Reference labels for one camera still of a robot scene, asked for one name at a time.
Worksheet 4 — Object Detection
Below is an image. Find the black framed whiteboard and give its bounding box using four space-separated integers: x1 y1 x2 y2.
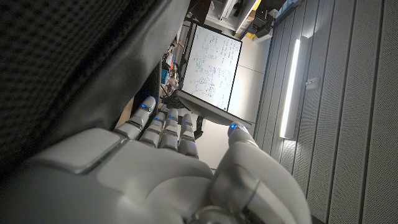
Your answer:
181 24 243 112

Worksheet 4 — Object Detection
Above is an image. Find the black backpack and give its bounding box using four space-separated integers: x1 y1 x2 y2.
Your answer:
0 0 191 177

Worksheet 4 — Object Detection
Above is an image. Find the white shelf cabinet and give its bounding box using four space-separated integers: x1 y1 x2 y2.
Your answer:
205 0 262 32

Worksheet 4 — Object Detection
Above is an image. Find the long ceiling light bar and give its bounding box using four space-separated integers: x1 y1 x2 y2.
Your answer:
279 35 309 139

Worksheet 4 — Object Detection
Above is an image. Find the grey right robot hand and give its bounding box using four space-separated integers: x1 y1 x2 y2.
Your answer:
0 95 313 224

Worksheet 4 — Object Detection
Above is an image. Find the white ceiling sensor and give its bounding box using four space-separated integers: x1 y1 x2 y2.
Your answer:
305 77 321 91

